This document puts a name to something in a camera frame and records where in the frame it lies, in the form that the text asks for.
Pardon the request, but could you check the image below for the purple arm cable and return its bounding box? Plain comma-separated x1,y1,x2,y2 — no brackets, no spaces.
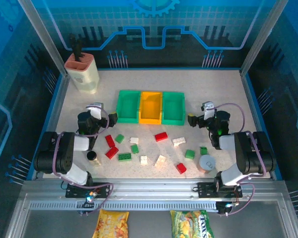
51,105,115,216
213,103,266,216

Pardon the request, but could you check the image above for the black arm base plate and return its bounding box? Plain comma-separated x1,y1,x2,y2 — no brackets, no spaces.
197,182,243,199
65,182,111,199

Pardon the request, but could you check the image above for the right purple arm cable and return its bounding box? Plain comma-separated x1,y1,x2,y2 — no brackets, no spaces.
213,103,266,216

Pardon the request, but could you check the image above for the small red lego brick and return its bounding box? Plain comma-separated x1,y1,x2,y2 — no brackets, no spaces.
176,162,187,175

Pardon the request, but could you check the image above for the small jar with black lid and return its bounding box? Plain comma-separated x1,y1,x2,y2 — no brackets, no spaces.
86,150,102,167

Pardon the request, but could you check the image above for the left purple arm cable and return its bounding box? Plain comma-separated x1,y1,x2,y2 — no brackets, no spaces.
51,105,115,216

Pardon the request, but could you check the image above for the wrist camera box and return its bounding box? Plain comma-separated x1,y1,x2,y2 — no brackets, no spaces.
85,102,104,120
200,101,216,120

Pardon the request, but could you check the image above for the green candy bag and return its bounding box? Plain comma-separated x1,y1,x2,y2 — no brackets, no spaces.
169,210,215,238

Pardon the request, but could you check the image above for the aluminium frame post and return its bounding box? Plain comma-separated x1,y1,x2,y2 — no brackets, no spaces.
239,0,290,77
16,0,69,76

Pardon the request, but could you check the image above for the aluminium front rail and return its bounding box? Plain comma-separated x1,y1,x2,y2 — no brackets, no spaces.
19,178,288,200

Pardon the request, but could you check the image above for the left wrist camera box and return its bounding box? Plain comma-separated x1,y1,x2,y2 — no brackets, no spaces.
85,102,104,120

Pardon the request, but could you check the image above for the yellow plastic bin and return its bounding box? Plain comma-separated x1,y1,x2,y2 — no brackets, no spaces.
138,91,164,125

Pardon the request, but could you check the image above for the metal tin can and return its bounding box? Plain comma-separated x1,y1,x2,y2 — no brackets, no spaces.
198,154,216,175

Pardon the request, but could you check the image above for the yellow snack bag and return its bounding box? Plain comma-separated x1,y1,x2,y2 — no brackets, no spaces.
92,209,130,238

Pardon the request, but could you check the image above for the cream knife block pink top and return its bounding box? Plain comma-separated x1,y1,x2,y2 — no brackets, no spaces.
64,53,100,94

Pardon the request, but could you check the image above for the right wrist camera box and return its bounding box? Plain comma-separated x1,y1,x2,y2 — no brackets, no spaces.
200,101,216,120

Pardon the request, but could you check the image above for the slotted grey cable duct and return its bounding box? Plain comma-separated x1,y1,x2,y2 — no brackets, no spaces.
29,200,221,212

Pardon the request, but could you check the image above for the green plastic bin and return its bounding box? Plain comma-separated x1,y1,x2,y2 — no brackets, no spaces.
161,91,186,126
116,89,142,124

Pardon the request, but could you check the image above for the black knife handle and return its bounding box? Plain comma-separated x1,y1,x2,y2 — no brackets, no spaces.
69,33,84,62

